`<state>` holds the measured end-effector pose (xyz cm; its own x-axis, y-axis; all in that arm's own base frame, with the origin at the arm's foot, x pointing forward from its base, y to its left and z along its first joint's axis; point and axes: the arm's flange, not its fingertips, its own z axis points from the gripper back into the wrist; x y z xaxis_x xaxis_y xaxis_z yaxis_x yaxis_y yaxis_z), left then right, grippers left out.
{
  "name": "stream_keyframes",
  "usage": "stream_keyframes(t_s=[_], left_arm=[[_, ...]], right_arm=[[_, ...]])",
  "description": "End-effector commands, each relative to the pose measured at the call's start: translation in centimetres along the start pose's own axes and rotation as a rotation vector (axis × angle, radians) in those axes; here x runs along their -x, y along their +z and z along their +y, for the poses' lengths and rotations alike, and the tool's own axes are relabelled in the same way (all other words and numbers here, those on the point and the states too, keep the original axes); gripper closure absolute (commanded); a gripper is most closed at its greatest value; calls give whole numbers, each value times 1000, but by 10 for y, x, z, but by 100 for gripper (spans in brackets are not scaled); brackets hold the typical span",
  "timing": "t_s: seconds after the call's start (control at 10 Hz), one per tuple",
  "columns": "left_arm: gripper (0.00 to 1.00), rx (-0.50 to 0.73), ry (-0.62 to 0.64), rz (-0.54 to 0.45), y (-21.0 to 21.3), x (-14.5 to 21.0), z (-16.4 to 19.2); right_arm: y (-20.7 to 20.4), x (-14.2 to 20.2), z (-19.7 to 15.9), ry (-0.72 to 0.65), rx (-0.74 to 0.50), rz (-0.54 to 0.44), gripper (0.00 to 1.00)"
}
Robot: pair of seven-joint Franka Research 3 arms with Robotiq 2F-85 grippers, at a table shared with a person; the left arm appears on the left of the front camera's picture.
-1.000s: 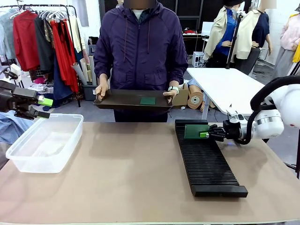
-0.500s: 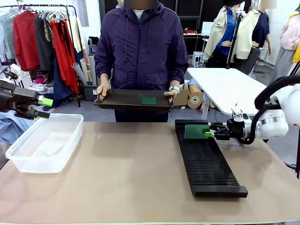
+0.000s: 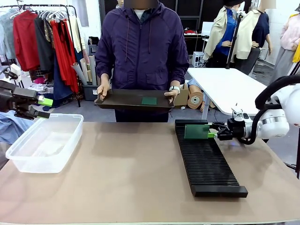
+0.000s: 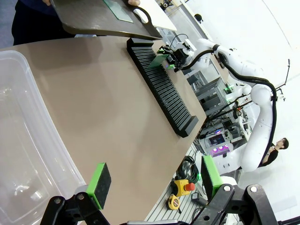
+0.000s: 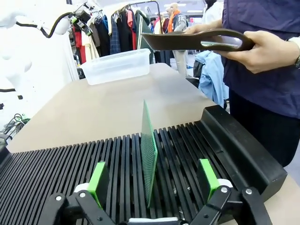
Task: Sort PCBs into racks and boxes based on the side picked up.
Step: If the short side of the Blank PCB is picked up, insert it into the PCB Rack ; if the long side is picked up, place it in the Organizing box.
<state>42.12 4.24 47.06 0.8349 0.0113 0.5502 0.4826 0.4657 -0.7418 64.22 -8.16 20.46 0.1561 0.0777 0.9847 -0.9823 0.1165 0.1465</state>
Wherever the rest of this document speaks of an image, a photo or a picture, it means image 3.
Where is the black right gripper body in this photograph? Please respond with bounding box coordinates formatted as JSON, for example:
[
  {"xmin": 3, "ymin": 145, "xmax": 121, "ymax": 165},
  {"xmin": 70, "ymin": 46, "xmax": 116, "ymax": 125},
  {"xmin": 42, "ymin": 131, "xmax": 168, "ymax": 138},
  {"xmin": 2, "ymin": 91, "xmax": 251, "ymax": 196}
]
[{"xmin": 217, "ymin": 118, "xmax": 246, "ymax": 142}]

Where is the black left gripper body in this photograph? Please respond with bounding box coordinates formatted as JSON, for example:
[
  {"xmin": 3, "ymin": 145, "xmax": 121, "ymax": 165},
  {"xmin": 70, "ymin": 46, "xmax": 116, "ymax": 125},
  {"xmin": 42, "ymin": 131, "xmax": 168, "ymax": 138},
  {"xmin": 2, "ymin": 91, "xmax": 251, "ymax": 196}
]
[{"xmin": 0, "ymin": 80, "xmax": 39, "ymax": 120}]

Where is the large green PCB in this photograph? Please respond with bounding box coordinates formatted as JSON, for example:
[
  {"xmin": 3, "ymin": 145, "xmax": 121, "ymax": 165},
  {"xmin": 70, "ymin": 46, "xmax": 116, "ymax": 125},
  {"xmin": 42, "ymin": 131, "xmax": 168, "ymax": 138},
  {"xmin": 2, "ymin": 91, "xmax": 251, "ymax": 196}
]
[{"xmin": 184, "ymin": 124, "xmax": 211, "ymax": 140}]

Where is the dark brown tray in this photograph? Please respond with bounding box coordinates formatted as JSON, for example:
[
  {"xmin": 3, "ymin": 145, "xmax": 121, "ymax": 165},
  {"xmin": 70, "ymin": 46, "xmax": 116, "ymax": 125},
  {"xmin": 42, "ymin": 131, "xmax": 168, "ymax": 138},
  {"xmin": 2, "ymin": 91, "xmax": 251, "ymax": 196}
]
[{"xmin": 94, "ymin": 88, "xmax": 175, "ymax": 110}]

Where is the person's left forearm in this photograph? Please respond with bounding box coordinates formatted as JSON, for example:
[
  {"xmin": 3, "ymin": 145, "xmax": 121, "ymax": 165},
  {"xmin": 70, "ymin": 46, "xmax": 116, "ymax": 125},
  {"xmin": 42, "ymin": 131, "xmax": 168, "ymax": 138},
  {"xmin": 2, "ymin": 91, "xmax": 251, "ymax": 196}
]
[{"xmin": 170, "ymin": 58, "xmax": 190, "ymax": 88}]

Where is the person's right forearm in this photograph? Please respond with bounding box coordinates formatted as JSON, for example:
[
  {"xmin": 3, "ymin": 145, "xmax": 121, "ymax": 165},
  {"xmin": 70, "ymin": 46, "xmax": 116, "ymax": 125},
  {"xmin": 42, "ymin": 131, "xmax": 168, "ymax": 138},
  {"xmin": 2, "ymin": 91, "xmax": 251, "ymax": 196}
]
[{"xmin": 95, "ymin": 56, "xmax": 113, "ymax": 85}]

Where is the person's left hand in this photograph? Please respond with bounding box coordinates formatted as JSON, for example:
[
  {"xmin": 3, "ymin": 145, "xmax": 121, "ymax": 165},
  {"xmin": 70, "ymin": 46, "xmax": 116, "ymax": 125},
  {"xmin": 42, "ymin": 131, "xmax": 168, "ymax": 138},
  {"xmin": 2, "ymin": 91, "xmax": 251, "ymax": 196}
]
[{"xmin": 164, "ymin": 90, "xmax": 180, "ymax": 104}]

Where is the person's right hand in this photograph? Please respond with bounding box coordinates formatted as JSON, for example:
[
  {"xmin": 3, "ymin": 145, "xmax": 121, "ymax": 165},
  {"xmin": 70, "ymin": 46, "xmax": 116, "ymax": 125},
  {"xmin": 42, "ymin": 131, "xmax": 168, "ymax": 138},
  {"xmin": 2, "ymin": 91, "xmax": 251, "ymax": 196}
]
[{"xmin": 96, "ymin": 83, "xmax": 111, "ymax": 102}]

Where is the pile of mixed clothes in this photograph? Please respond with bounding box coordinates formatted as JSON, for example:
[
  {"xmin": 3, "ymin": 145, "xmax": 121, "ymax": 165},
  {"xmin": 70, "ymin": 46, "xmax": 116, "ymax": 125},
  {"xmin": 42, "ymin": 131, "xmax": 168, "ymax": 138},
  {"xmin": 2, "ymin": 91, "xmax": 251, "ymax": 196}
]
[{"xmin": 28, "ymin": 77, "xmax": 54, "ymax": 108}]

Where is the navy blue cloth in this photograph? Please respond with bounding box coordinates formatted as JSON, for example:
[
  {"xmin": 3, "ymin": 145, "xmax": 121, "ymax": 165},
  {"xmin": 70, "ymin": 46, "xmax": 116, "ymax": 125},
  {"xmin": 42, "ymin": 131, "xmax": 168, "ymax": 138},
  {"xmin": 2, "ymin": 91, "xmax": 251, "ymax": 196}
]
[{"xmin": 53, "ymin": 53, "xmax": 73, "ymax": 101}]

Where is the clear plastic box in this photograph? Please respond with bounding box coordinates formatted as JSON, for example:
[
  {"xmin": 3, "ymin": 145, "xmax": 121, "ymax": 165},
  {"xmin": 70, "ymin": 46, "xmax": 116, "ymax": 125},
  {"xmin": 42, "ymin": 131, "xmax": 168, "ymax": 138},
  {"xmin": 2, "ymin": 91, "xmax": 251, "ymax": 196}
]
[{"xmin": 5, "ymin": 113, "xmax": 84, "ymax": 174}]

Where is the blue cloth heap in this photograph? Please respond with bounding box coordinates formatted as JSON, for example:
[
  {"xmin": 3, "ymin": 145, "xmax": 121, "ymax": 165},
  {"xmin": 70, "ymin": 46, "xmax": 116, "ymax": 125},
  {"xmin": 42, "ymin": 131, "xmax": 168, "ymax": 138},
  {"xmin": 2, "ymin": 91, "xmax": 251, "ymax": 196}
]
[{"xmin": 0, "ymin": 111, "xmax": 36, "ymax": 146}]

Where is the black slotted PCB rack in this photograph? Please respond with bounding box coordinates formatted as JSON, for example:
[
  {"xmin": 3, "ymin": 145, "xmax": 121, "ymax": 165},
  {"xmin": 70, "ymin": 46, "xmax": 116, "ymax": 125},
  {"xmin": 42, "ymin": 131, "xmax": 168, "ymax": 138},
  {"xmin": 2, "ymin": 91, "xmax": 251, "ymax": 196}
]
[{"xmin": 174, "ymin": 119, "xmax": 248, "ymax": 198}]

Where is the brown paper spool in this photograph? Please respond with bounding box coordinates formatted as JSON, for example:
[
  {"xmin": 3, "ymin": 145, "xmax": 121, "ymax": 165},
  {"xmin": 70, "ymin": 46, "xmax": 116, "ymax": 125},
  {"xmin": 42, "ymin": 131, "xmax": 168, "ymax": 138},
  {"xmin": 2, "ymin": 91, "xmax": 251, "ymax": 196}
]
[{"xmin": 187, "ymin": 84, "xmax": 207, "ymax": 112}]

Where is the white table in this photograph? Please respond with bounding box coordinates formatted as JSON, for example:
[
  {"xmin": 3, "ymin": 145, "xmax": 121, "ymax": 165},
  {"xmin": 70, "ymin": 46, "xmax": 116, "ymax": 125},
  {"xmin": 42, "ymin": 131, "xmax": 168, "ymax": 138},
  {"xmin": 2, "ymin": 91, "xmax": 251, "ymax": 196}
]
[{"xmin": 187, "ymin": 67, "xmax": 268, "ymax": 120}]

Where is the red dress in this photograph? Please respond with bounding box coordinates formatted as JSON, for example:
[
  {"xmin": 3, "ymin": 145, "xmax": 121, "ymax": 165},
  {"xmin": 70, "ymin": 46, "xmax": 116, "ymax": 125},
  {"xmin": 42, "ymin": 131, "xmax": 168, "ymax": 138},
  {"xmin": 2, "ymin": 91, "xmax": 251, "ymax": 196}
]
[{"xmin": 50, "ymin": 20, "xmax": 79, "ymax": 93}]

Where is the cardboard box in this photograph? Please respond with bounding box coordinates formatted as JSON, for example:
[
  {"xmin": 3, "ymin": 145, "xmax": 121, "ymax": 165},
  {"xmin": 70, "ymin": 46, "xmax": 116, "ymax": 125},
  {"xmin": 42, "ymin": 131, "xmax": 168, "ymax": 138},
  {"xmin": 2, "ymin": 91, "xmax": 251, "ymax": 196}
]
[{"xmin": 173, "ymin": 83, "xmax": 189, "ymax": 110}]

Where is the grey storage bin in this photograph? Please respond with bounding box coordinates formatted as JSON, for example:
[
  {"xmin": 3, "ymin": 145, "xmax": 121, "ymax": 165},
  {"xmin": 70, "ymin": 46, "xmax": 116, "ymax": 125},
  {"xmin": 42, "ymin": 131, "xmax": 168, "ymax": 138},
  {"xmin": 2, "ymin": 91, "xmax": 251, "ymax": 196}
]
[{"xmin": 82, "ymin": 83, "xmax": 99, "ymax": 102}]

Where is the dark grey jacket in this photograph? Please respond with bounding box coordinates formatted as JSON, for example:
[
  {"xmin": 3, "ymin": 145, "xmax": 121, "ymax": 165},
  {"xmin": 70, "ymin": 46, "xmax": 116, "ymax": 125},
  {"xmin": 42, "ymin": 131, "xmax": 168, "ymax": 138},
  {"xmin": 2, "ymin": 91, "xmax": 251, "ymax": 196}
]
[{"xmin": 34, "ymin": 16, "xmax": 56, "ymax": 73}]

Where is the grey paper roll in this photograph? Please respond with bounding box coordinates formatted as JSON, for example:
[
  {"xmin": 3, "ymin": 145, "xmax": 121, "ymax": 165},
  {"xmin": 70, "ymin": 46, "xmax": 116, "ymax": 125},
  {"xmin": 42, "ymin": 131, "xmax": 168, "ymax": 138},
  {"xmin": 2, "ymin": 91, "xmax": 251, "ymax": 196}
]
[{"xmin": 90, "ymin": 54, "xmax": 98, "ymax": 85}]

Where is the red shirt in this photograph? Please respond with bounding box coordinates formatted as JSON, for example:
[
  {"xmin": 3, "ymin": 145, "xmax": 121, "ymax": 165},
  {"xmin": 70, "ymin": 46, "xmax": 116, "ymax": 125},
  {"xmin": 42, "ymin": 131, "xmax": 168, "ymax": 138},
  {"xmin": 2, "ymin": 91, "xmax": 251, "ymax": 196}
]
[{"xmin": 13, "ymin": 10, "xmax": 42, "ymax": 72}]

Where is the light blue garment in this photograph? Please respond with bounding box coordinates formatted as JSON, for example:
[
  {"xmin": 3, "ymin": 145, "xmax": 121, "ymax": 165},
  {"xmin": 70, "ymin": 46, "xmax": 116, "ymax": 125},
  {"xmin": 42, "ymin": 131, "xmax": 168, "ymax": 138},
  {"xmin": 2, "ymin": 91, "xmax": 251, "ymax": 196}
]
[{"xmin": 0, "ymin": 9, "xmax": 17, "ymax": 60}]

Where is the black stand leg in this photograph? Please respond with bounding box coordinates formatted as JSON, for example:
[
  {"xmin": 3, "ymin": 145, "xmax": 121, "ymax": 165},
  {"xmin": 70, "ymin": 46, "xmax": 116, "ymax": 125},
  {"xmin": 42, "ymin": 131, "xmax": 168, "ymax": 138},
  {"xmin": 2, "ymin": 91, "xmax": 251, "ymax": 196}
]
[{"xmin": 285, "ymin": 159, "xmax": 300, "ymax": 180}]

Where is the small green PCB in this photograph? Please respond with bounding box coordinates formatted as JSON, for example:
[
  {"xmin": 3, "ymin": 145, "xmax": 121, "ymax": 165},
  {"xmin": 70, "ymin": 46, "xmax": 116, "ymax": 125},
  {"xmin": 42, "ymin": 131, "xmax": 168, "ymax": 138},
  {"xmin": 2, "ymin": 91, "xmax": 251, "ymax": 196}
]
[{"xmin": 141, "ymin": 97, "xmax": 158, "ymax": 105}]

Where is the cream garment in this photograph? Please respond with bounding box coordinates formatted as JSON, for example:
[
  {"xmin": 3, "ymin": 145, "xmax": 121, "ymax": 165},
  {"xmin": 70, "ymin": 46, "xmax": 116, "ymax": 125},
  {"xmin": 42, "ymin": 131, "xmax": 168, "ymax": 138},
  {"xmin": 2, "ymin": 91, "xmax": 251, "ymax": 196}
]
[{"xmin": 69, "ymin": 16, "xmax": 83, "ymax": 53}]

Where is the black tripod pole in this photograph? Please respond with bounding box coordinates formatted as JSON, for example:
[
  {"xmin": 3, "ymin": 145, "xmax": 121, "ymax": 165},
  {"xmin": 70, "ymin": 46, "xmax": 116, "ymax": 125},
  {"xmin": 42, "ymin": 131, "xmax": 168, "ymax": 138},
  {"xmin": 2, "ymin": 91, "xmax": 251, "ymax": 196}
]
[{"xmin": 225, "ymin": 13, "xmax": 243, "ymax": 70}]

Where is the mannequin beige jacket blue shirt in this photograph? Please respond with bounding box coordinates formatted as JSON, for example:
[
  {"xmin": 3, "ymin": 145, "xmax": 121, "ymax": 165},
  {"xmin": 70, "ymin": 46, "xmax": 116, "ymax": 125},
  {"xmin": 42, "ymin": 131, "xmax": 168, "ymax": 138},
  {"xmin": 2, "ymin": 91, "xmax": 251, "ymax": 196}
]
[{"xmin": 202, "ymin": 0, "xmax": 243, "ymax": 63}]

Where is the black garment rack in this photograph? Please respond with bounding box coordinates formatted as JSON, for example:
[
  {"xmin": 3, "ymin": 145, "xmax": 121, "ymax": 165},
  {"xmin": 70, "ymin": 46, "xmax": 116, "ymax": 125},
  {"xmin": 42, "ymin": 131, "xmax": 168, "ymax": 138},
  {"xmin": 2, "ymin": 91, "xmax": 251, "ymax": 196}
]
[{"xmin": 0, "ymin": 4, "xmax": 82, "ymax": 108}]

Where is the white box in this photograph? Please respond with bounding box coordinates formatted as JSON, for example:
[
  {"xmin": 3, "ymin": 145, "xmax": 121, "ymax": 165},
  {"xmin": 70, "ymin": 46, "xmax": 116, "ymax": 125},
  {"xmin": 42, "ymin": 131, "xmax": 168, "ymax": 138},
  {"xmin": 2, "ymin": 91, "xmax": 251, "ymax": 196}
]
[{"xmin": 201, "ymin": 21, "xmax": 215, "ymax": 36}]

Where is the mannequin cream jacket navy dress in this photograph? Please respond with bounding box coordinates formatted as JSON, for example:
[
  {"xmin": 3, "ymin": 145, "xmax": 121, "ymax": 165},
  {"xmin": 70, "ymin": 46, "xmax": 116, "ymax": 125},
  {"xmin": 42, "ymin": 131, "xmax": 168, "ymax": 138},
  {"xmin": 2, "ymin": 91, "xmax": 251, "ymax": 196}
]
[{"xmin": 235, "ymin": 0, "xmax": 274, "ymax": 73}]

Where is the person's dark jacket torso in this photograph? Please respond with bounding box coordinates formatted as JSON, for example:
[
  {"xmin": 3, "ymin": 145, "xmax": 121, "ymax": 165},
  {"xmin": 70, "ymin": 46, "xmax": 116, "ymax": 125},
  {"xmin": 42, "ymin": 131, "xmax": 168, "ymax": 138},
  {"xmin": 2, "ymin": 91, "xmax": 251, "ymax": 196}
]
[{"xmin": 95, "ymin": 0, "xmax": 190, "ymax": 123}]

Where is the mannequin pink top grey skirt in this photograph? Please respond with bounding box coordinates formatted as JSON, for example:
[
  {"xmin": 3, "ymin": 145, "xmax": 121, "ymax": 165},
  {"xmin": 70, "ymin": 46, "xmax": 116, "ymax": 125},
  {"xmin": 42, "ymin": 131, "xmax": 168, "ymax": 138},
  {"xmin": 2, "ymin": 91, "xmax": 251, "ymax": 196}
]
[{"xmin": 269, "ymin": 13, "xmax": 300, "ymax": 86}]

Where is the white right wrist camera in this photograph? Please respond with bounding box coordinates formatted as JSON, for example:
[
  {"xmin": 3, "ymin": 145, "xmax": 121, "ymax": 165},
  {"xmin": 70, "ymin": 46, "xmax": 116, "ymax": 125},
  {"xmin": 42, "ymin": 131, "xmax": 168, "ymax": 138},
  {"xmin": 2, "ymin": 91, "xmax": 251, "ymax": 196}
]
[{"xmin": 231, "ymin": 103, "xmax": 253, "ymax": 122}]

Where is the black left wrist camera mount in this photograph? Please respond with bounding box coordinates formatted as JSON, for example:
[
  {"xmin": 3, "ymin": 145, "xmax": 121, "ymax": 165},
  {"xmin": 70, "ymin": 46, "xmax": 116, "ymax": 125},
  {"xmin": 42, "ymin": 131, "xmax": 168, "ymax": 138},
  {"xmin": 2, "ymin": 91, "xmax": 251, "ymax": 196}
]
[{"xmin": 3, "ymin": 71, "xmax": 19, "ymax": 80}]

